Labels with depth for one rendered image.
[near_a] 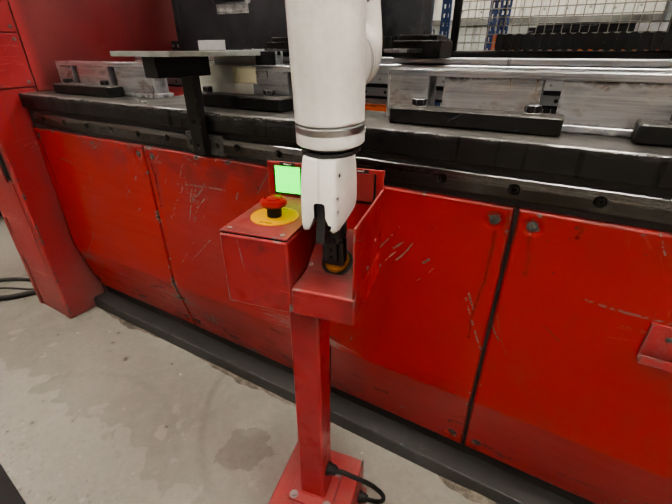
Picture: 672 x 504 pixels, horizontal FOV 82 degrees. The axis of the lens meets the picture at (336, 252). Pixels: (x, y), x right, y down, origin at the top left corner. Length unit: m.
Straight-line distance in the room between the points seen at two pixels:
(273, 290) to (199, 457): 0.78
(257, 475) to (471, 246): 0.82
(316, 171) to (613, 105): 0.52
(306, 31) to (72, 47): 1.46
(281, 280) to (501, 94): 0.52
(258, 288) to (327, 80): 0.30
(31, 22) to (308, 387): 1.50
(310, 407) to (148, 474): 0.62
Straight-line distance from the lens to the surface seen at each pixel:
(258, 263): 0.55
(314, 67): 0.44
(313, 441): 0.86
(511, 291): 0.78
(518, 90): 0.80
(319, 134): 0.45
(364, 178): 0.61
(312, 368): 0.71
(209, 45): 1.04
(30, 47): 1.78
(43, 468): 1.43
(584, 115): 0.80
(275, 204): 0.56
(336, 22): 0.43
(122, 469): 1.32
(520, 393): 0.91
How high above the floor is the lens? 1.00
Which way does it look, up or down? 28 degrees down
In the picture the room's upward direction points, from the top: straight up
